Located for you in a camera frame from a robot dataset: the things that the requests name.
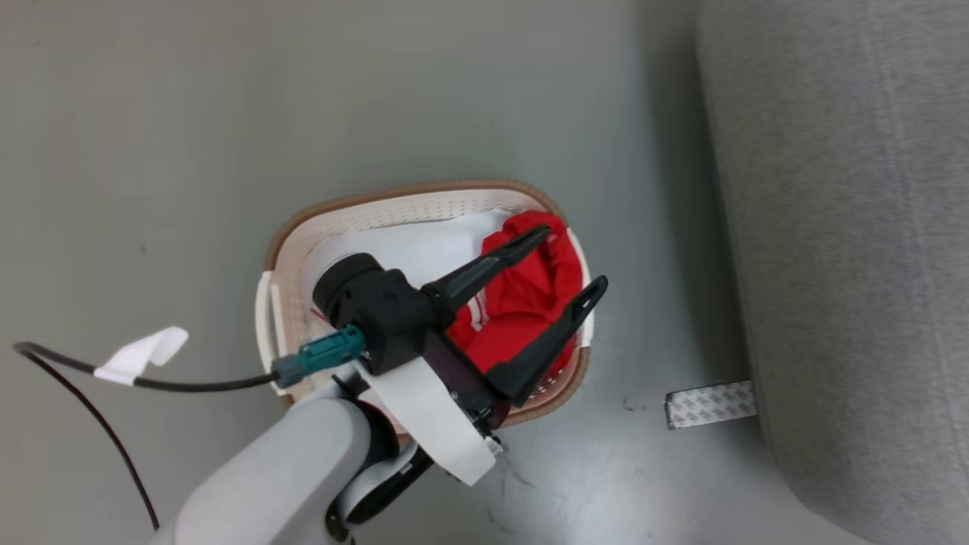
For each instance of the grey fabric sofa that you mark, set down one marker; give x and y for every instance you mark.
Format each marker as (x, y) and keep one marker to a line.
(855, 250)

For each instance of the grey patterned tape strip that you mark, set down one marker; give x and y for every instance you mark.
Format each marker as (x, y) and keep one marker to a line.
(710, 404)

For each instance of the red garment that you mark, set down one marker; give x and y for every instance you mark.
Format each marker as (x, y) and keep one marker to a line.
(522, 295)

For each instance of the white perforated laundry basket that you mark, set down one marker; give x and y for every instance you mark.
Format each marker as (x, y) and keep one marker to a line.
(394, 208)

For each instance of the white garment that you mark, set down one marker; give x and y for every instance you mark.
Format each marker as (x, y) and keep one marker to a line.
(424, 246)

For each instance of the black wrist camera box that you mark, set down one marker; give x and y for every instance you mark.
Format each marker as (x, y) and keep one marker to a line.
(375, 310)

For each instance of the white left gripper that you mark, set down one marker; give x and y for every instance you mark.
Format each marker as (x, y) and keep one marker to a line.
(431, 416)

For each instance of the white tape label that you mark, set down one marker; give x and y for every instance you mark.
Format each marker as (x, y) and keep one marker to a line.
(140, 353)

